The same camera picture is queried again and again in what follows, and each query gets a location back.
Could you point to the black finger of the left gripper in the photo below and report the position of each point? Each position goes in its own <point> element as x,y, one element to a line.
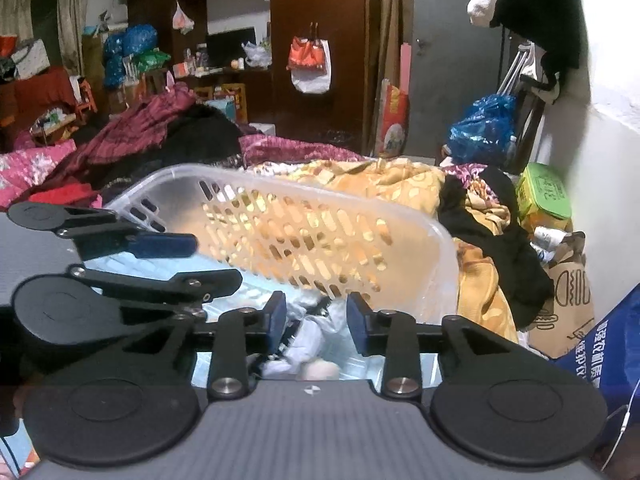
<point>100,232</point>
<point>85,306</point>

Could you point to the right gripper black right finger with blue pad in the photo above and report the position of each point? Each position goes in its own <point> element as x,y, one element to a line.
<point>497,403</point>

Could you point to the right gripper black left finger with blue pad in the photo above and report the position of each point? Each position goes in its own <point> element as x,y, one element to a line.
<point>134,399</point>

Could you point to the translucent white plastic basket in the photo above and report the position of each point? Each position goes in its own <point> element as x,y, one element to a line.
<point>303,236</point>

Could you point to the pink floral bedding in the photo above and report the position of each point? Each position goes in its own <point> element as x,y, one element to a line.
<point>23,171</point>

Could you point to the maroon plaid blanket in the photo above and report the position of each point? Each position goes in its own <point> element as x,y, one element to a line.
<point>169,129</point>

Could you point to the blue printed shopping bag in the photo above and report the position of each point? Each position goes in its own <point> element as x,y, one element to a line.
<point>608,358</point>

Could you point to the brown paper burger bag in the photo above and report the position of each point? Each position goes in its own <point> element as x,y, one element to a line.
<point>568,316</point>

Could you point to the black garment on bed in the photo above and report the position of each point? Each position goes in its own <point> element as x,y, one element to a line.
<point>505,254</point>

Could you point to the red cloth covered furniture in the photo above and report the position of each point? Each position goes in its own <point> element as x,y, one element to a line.
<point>24,101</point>

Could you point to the blue bags pile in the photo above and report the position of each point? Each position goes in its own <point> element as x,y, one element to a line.
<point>133,50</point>

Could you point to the green lidded box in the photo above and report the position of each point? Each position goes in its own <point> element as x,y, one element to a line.
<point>542,199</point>

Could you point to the small hanging pink bag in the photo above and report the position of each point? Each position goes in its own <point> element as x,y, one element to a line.
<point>181,22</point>

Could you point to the beige window curtains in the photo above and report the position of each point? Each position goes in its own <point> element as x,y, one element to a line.
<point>57,24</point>

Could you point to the blue plastic bag by door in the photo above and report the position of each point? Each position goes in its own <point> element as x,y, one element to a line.
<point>483,135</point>

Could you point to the hanging red white bag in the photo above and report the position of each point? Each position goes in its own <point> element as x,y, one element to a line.
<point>309,63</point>

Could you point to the red festive gift bag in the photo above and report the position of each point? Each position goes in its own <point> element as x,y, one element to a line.
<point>392,124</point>

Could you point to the dark red wooden wardrobe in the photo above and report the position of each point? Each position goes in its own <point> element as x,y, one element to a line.
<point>337,116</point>

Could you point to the grey door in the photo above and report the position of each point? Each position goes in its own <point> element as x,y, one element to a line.
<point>454,63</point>

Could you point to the hanging white black jacket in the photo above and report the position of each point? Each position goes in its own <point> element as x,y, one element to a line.
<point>551,26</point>

